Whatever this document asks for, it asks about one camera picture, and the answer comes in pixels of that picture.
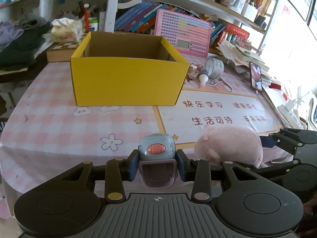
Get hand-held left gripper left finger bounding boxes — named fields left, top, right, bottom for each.
left=59, top=149, right=139, bottom=202

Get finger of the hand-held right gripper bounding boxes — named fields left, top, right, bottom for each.
left=248, top=160, right=301, bottom=179
left=260, top=127, right=306, bottom=155

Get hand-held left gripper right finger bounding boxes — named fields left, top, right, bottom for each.
left=176, top=149, right=259, bottom=202

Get blue grey toy stapler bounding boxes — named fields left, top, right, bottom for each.
left=138, top=134, right=178, bottom=189

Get pink plush pig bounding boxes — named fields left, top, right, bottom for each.
left=194, top=125, right=263, bottom=168

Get yellow cardboard box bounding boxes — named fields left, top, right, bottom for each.
left=70, top=31, right=190, bottom=107

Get white power strip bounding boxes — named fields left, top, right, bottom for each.
left=277, top=104, right=306, bottom=129

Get white paper sheets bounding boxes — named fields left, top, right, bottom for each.
left=263, top=84, right=285, bottom=119

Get white plug adapter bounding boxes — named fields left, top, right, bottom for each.
left=286, top=99, right=301, bottom=111

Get black smartphone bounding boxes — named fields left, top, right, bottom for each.
left=249, top=61, right=263, bottom=92

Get pink checked tablecloth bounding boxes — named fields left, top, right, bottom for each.
left=0, top=52, right=298, bottom=199

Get white tape roll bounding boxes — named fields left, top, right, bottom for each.
left=205, top=58, right=224, bottom=79

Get pile of papers and books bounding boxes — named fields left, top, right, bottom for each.
left=217, top=40, right=270, bottom=85

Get small white dropper bottle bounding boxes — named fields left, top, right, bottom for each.
left=199, top=67, right=210, bottom=86

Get small black box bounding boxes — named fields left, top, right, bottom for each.
left=255, top=15, right=266, bottom=29

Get white pen holder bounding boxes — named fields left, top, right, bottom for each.
left=241, top=1, right=259, bottom=21

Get wooden checkered box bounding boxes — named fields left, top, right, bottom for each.
left=47, top=41, right=80, bottom=62

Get pink learning tablet toy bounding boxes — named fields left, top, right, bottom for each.
left=154, top=9, right=212, bottom=58

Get window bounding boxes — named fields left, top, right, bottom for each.
left=287, top=0, right=317, bottom=42

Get row of blue books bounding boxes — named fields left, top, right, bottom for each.
left=114, top=0, right=227, bottom=47

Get white tissue pack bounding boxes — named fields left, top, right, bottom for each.
left=51, top=18, right=83, bottom=42

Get red bottle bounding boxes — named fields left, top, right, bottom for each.
left=83, top=4, right=90, bottom=33

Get dark cloth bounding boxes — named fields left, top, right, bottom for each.
left=0, top=15, right=53, bottom=71

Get white shelf unit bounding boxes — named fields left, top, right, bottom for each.
left=104, top=0, right=278, bottom=52

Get purple cloth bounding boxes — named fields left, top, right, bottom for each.
left=0, top=21, right=24, bottom=46

